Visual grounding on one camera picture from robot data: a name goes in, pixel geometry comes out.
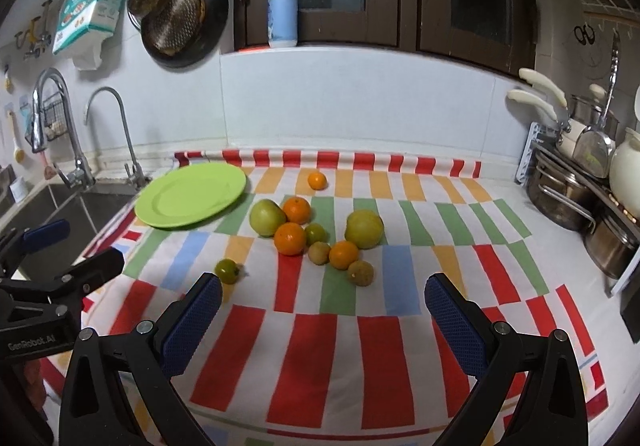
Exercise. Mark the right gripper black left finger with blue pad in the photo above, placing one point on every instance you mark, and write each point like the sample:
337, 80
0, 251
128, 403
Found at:
95, 408

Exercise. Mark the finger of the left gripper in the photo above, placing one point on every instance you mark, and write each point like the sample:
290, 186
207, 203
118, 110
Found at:
71, 287
16, 244

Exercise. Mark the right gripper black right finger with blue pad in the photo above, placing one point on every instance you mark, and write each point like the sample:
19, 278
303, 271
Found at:
551, 409

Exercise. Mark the green-orange tangerine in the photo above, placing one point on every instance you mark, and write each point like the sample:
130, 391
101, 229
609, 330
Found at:
227, 271

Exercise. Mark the large green apple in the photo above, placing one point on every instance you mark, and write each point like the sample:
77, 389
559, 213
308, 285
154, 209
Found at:
266, 217

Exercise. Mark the large front orange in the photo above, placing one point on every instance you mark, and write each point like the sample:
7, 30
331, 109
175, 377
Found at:
290, 239

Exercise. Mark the brownish green small fruit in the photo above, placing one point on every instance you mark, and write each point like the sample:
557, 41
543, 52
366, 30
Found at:
360, 273

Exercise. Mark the small yellow-green fruit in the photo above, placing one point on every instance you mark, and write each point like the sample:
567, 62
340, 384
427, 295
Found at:
319, 253

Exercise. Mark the small green citrus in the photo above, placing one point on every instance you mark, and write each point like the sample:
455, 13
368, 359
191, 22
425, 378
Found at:
316, 233

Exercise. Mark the large yellow-green pomelo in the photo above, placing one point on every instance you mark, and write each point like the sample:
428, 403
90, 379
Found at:
364, 228

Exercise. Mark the small orange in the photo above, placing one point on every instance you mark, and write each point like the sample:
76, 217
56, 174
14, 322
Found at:
317, 181

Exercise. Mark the tall chrome faucet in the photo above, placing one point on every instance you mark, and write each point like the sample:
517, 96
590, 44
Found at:
48, 82

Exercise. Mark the green plate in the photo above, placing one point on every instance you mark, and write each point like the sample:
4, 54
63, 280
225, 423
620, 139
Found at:
189, 194

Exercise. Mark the lower steel pot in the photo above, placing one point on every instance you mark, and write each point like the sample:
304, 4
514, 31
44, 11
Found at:
611, 246

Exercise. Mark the colourful striped tablecloth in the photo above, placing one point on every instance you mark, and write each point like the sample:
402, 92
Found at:
299, 355

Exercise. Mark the steel pot on rack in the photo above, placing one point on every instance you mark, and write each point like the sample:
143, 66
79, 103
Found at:
557, 194

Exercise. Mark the dish rack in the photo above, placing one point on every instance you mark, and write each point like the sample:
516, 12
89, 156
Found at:
539, 137

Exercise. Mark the tissue pack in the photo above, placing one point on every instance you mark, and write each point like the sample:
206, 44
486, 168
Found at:
82, 27

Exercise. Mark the white ceramic jug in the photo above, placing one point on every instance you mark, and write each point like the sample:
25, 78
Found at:
625, 173

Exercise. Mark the steel ladle strainer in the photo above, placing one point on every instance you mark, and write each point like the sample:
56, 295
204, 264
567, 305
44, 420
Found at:
594, 147

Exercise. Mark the black frying pan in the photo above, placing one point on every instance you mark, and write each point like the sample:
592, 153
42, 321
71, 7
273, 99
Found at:
184, 32

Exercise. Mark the white blue soap bottle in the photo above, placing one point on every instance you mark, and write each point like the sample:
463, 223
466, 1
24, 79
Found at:
282, 23

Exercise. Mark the wire sponge basket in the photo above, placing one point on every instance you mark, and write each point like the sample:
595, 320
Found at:
53, 122

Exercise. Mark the wall hook rail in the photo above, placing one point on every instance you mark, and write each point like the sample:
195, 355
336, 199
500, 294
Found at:
38, 35

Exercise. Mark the lower cream pan handle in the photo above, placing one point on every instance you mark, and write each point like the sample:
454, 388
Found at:
526, 97

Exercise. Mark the cream pan handle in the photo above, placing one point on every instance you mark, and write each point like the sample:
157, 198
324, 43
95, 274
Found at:
526, 97
544, 84

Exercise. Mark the upper cream pan handle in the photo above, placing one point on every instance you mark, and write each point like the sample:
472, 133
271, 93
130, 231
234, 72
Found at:
544, 84

